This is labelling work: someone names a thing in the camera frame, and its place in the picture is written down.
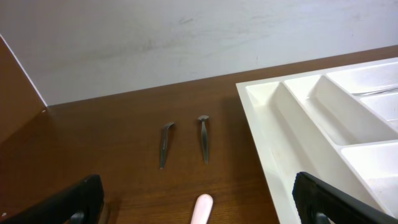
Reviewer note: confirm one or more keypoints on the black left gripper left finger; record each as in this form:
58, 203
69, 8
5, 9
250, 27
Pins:
81, 202

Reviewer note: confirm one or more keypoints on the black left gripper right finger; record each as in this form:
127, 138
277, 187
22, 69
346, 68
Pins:
319, 202

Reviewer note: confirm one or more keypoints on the white plastic cutlery tray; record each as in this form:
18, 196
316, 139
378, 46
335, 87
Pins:
338, 124

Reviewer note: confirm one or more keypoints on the small steel teaspoon left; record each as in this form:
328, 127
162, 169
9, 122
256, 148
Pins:
164, 144

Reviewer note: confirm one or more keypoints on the small steel teaspoon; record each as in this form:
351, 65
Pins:
164, 144
204, 138

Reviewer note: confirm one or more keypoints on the small steel teaspoon right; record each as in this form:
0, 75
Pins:
204, 138

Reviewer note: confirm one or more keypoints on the pink handled utensil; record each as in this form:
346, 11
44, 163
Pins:
202, 209

